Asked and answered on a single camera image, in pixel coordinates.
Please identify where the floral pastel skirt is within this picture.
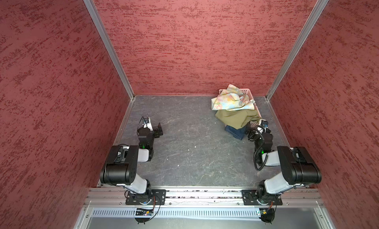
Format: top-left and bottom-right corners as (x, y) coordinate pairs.
(211, 84), (256, 111)

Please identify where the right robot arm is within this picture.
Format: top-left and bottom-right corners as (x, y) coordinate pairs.
(241, 125), (322, 206)

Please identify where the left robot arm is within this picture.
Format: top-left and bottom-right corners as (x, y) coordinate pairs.
(100, 122), (163, 205)

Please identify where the blue denim skirt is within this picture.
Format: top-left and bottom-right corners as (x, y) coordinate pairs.
(225, 125), (247, 140)

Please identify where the olive green skirt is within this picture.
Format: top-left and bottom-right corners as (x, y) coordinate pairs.
(215, 109), (260, 129)

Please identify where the pink plastic basket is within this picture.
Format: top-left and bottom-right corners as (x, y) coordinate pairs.
(219, 88), (263, 122)

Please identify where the left circuit board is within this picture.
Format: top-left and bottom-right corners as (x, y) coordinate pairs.
(135, 208), (155, 217)

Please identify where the circuit board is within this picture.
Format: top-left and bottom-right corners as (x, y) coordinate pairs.
(260, 208), (275, 218)
(135, 208), (155, 217)

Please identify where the right circuit board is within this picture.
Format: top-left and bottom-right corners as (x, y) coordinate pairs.
(260, 208), (275, 218)

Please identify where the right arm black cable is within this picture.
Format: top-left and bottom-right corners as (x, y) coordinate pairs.
(247, 126), (269, 172)

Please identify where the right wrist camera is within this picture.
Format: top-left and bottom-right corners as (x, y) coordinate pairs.
(259, 119), (268, 129)

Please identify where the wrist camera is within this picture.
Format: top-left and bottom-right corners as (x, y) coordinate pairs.
(259, 119), (268, 129)
(138, 116), (153, 131)

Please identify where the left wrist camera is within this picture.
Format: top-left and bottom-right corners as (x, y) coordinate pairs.
(138, 116), (153, 131)

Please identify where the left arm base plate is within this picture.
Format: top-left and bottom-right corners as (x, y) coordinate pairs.
(125, 189), (167, 206)

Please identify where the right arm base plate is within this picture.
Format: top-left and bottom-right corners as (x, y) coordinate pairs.
(241, 189), (283, 206)

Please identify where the aluminium front rail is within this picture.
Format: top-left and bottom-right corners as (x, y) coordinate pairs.
(83, 186), (325, 208)

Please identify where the right corner aluminium post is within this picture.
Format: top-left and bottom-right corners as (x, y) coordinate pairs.
(265, 0), (329, 102)

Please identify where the corner aluminium post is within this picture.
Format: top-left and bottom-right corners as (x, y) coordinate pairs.
(83, 0), (135, 101)
(265, 0), (329, 102)

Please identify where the left corner aluminium post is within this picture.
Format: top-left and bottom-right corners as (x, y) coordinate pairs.
(83, 0), (135, 101)

